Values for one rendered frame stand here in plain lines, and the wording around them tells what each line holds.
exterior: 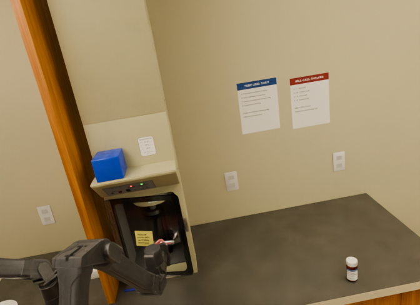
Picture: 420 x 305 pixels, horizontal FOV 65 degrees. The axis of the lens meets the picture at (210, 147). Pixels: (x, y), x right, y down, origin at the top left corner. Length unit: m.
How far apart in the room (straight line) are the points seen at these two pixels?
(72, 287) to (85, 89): 0.74
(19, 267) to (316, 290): 1.08
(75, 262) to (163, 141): 0.66
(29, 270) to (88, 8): 0.88
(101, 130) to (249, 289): 0.89
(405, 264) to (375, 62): 1.00
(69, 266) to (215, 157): 1.17
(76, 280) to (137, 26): 0.85
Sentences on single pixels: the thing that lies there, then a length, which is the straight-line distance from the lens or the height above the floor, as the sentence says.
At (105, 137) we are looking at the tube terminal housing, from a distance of 1.35.
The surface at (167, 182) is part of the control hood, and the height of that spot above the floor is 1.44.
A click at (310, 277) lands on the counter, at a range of 1.57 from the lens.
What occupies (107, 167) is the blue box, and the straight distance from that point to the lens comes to 1.28.
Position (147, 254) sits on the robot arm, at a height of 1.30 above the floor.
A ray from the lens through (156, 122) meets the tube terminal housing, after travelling 1.31.
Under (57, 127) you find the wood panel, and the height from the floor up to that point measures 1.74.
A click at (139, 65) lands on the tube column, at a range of 1.28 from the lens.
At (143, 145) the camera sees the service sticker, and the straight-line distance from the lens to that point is 1.34.
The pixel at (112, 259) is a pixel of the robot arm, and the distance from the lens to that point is 0.89.
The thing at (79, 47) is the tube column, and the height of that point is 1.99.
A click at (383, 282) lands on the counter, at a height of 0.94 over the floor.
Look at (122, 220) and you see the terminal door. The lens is 1.47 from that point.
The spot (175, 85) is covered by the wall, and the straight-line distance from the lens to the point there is 1.72.
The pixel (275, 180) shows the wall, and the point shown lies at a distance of 1.96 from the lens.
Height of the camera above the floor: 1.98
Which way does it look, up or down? 19 degrees down
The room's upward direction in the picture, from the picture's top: 9 degrees counter-clockwise
